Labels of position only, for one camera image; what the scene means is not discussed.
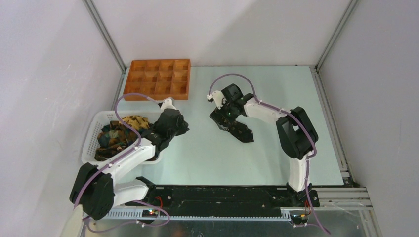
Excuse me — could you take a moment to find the black gold floral tie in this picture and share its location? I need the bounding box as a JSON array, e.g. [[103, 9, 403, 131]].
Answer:
[[218, 120, 254, 143]]

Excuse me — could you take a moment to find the wooden compartment tray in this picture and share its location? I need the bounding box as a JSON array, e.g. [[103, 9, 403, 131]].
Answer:
[[123, 59, 191, 101]]

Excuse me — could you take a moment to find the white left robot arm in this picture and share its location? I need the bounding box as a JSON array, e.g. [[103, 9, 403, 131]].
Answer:
[[69, 108, 189, 220]]

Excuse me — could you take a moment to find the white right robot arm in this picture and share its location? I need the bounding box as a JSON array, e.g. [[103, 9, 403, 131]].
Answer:
[[207, 84, 319, 206]]

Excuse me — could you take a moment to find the green gold patterned tie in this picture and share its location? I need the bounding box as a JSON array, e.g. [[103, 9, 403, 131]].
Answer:
[[94, 115, 150, 161]]

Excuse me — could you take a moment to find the white plastic basket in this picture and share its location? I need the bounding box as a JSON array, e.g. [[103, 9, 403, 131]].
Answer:
[[81, 110, 160, 165]]

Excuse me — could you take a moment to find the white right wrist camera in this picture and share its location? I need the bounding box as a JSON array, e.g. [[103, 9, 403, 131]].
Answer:
[[207, 90, 227, 110]]

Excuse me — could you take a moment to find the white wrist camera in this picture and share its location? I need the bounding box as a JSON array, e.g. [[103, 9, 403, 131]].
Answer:
[[207, 90, 227, 110], [158, 97, 177, 111]]

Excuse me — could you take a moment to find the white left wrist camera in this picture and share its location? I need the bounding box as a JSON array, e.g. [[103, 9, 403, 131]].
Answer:
[[158, 97, 177, 111]]

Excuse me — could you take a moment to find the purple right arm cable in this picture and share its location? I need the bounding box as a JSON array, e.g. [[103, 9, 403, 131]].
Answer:
[[208, 73, 332, 237]]

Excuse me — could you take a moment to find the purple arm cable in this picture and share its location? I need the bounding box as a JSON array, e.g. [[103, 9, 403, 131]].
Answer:
[[208, 73, 332, 237], [73, 93, 171, 234]]

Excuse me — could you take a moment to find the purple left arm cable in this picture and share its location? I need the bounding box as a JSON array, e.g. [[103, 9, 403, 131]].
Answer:
[[73, 93, 171, 234]]

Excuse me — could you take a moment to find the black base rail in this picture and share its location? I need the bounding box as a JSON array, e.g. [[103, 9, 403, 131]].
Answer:
[[143, 185, 320, 218]]

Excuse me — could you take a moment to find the aluminium frame rail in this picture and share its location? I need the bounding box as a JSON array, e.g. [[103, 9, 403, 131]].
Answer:
[[108, 186, 374, 222]]

